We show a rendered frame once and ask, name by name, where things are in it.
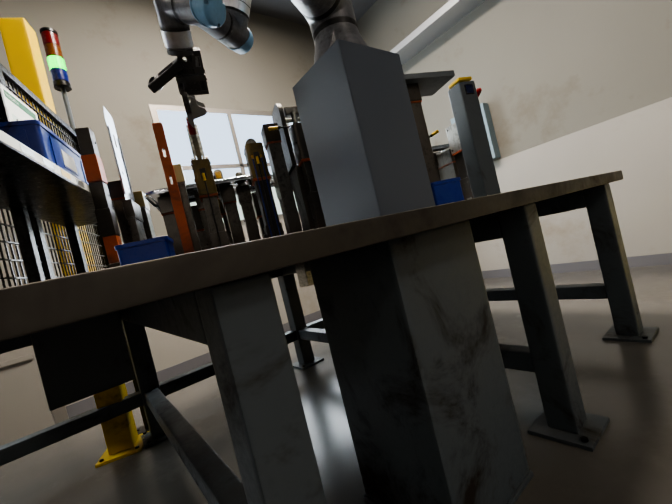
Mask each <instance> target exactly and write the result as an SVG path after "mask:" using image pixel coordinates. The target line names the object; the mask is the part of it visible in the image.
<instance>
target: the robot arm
mask: <svg viewBox="0 0 672 504"><path fill-rule="evenodd" d="M251 1H252V0H153V4H154V7H155V11H156V15H157V19H158V23H159V26H160V31H161V34H162V38H163V42H164V46H165V47H166V50H167V54H168V55H170V56H177V58H175V59H174V60H173V61H172V62H171V63H169V64H168V65H167V66H166V67H165V68H164V69H162V70H161V71H160V72H159V73H158V74H157V75H155V76H153V77H151V78H150V79H149V81H148V88H149V89H150V90H151V91H152V92H153V93H156V92H157V91H160V90H162V88H163V86H164V85H166V84H167V83H168V82H169V81H170V80H172V79H173V78H174V77H176V81H177V85H178V89H179V93H180V95H182V99H183V103H184V107H185V111H186V114H187V118H188V122H189V123H190V125H191V126H192V127H193V128H195V124H194V119H196V118H199V117H202V116H204V115H206V113H207V110H206V108H205V104H204V103H202V102H199V101H197V100H196V97H195V95H205V94H209V90H208V85H207V78H206V75H205V74H206V73H205V69H204V67H203V62H202V57H201V53H200V50H199V48H193V46H194V44H193V40H192V35H191V30H190V25H195V26H198V27H200V28H201V29H202V30H204V31H205V32H207V33H208V34H209V35H211V36H212V37H214V38H215V39H217V40H218V41H220V42H221V43H222V44H224V45H225V46H226V47H227V48H228V49H230V50H233V51H234V52H236V53H238V54H245V53H247V52H248V51H250V49H251V48H252V46H253V41H254V39H253V34H252V32H251V31H250V29H249V28H248V20H249V14H250V8H251ZM291 1H292V2H293V3H294V5H295V6H296V7H297V8H298V10H299V11H300V12H301V13H302V15H303V16H304V17H305V18H306V19H307V21H308V23H309V25H310V29H311V33H312V37H313V41H314V45H315V55H314V64H315V63H316V62H317V61H318V60H319V59H320V57H321V56H322V55H323V54H324V53H325V52H326V51H327V50H328V49H329V48H330V47H331V46H332V45H333V43H334V42H335V41H336V40H337V39H341V40H345V41H349V42H353V43H357V44H361V45H365V46H368V45H367V44H366V42H365V41H364V39H363V38H362V36H361V35H360V33H359V30H358V26H357V22H356V18H355V14H354V10H353V5H352V1H351V0H291ZM183 57H186V59H185V60H184V59H182V58H183ZM188 96H189V97H188ZM189 100H190V102H189Z"/></svg>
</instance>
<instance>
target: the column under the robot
mask: <svg viewBox="0 0 672 504"><path fill-rule="evenodd" d="M308 263H309V267H310V271H311V275H312V279H313V283H314V287H315V291H316V295H317V299H318V303H319V307H320V311H321V315H322V319H323V323H324V327H325V331H326V335H327V339H328V343H329V348H330V352H331V356H332V360H333V364H334V368H335V372H336V376H337V380H338V384H339V388H340V392H341V396H342V400H343V404H344V408H345V412H346V416H347V420H348V424H349V428H350V432H351V436H352V441H353V445H354V449H355V453H356V457H357V461H358V465H359V469H360V473H361V477H362V481H363V485H364V489H365V494H364V495H363V496H364V499H365V500H366V501H368V502H369V503H370V504H515V502H516V501H517V499H518V498H519V496H520V495H521V493H522V492H523V491H524V489H525V488H526V486H527V485H528V483H529V482H530V480H531V479H532V477H533V476H534V474H533V471H531V470H529V466H528V462H527V458H526V454H525V450H524V446H523V441H522V437H521V433H520V429H519V425H518V421H517V417H516V412H515V408H514V404H513V400H512V396H511V392H510V387H509V383H508V379H507V375H506V371H505V367H504V363H503V358H502V354H501V350H500V346H499V342H498V338H497V334H496V329H495V325H494V321H493V317H492V313H491V309H490V305H489V300H488V296H487V292H486V288H485V284H484V280H483V276H482V271H481V267H480V263H479V259H478V255H477V251H476V247H475V242H474V238H473V234H472V230H471V226H470V222H469V220H466V221H462V222H458V223H454V224H450V225H446V226H443V227H439V228H435V229H431V230H427V231H424V232H420V233H416V234H412V235H408V236H404V237H401V238H397V239H393V240H389V241H385V242H381V243H378V244H374V245H370V246H366V247H362V248H358V249H355V250H351V251H347V252H343V253H339V254H336V255H332V256H328V257H324V258H320V259H316V260H313V261H309V262H308Z"/></svg>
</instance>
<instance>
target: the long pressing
mask: <svg viewBox="0 0 672 504"><path fill-rule="evenodd" d="M431 147H432V151H433V152H436V151H441V152H436V156H438V155H440V154H441V153H443V152H445V151H447V150H448V149H450V146H449V144H443V145H437V146H431ZM442 150H443V151H442ZM270 176H271V179H270V185H271V187H274V184H275V183H274V179H273V175H272V174H270ZM250 179H251V178H250V175H244V176H238V177H232V178H225V179H219V180H215V183H216V188H217V189H218V191H217V192H218V196H219V198H221V196H220V190H219V187H222V186H228V185H233V187H234V191H235V195H237V194H236V186H237V184H240V183H245V184H246V185H249V188H250V192H255V187H254V186H252V182H251V181H250ZM250 185H251V186H250ZM186 189H187V193H188V197H189V201H190V203H192V202H196V200H195V196H194V194H196V193H198V189H197V185H196V183H194V184H188V185H186ZM168 195H170V194H169V190H168V188H163V189H156V190H151V191H148V192H146V194H145V196H144V197H145V199H146V200H147V201H148V202H149V203H150V204H152V205H153V206H154V207H156V208H159V205H158V201H157V197H162V196H168Z"/></svg>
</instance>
